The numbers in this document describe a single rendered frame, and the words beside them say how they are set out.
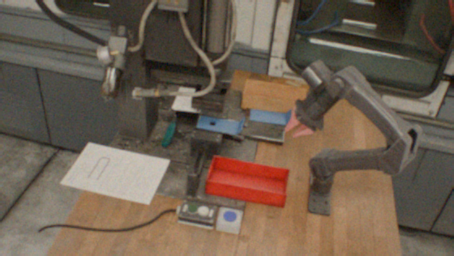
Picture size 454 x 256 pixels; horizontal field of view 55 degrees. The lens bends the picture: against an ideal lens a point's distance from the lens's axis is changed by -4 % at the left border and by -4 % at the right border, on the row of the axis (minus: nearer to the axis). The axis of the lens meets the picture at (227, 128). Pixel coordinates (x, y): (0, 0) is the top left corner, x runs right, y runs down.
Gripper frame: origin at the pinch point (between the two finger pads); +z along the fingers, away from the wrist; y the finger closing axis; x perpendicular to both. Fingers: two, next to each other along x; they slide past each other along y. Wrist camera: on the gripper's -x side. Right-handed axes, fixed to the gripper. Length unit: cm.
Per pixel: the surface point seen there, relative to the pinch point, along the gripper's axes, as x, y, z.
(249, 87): -47, 6, 24
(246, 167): 1.4, 2.3, 20.1
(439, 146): -62, -86, 0
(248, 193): 12.9, 0.5, 18.7
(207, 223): 26.2, 8.6, 24.9
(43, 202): -42, 52, 157
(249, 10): -76, 21, 8
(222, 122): -13.5, 14.0, 21.1
